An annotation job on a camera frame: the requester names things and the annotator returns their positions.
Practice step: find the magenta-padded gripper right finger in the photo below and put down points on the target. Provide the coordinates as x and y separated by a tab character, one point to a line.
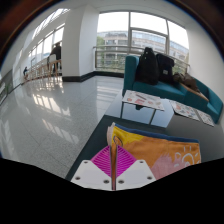
136	173

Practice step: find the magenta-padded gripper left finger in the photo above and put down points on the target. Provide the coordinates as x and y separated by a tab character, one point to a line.
87	173

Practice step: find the printed paper sheet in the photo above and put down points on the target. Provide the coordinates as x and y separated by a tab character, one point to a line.
185	110
206	118
143	99

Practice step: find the teal sofa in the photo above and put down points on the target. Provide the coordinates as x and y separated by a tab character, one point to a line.
166	90

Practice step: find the wooden sofa side table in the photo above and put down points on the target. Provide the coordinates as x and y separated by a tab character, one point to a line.
197	92

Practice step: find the brown jacket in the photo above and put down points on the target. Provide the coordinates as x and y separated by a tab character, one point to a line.
186	81

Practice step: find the large black backpack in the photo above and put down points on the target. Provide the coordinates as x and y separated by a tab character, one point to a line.
147	66

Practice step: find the black backpack with grey patch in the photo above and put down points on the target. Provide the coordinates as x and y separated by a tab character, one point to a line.
165	68

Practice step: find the wooden railing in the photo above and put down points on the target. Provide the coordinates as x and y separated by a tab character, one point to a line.
43	68

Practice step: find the person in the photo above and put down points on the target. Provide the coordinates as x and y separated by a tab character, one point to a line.
56	55
25	71

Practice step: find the metal window railing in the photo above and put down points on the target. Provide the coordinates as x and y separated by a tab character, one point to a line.
113	49

